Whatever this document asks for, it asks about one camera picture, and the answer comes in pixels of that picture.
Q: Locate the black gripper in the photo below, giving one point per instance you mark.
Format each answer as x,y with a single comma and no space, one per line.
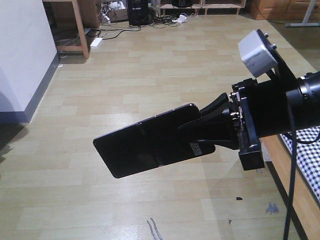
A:
262,109

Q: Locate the black foldable phone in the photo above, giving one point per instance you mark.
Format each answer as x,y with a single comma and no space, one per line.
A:
151,143

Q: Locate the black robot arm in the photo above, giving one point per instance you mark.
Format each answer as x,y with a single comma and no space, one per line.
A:
303,97

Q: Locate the checkered quilt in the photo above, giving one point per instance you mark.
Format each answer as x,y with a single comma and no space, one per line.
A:
308,158

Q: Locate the white table leg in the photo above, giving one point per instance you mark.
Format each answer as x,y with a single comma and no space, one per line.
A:
305,22

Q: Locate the black computer tower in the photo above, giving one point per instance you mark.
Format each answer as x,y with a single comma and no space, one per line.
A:
138,12

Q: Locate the white power strip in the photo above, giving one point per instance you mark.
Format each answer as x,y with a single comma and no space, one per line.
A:
95,43

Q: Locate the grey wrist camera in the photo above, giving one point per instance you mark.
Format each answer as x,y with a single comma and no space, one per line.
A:
254,53

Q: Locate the wooden bed frame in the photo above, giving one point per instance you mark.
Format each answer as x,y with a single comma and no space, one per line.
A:
304,203

